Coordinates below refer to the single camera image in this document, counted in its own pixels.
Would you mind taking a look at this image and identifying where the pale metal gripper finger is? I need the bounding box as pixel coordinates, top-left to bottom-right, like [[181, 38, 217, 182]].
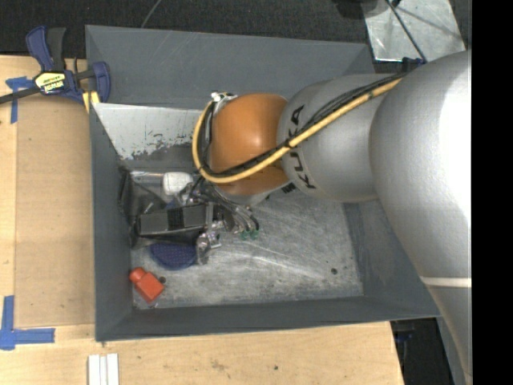
[[195, 230, 223, 266], [204, 201, 225, 233]]

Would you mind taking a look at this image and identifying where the dark blue dotted disc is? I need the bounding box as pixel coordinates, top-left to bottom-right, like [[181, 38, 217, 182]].
[[148, 241, 199, 272]]

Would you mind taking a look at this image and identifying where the red small bottle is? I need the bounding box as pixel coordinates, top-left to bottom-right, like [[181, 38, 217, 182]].
[[128, 266, 166, 303]]

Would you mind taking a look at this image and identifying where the grey metal bin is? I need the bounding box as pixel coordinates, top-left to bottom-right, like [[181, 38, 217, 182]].
[[84, 24, 442, 342]]

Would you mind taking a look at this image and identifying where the pale wood flat board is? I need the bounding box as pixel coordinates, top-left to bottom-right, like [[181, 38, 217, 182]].
[[14, 56, 97, 329]]

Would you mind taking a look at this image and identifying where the black box with strap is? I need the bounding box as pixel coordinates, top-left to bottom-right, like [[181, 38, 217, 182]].
[[135, 204, 213, 239]]

